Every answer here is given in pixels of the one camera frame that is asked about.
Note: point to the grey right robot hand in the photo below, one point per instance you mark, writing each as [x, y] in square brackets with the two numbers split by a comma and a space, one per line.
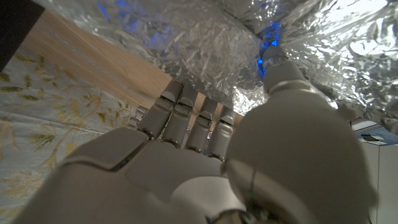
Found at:
[174, 186]

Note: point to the crinkled aluminum foil roll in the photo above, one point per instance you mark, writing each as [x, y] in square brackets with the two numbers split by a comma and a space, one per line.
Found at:
[202, 37]

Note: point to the black rectangular package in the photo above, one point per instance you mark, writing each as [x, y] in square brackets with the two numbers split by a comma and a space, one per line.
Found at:
[15, 25]

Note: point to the floral light blue backdrop cloth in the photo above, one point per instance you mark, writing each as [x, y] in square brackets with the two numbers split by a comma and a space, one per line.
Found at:
[46, 124]

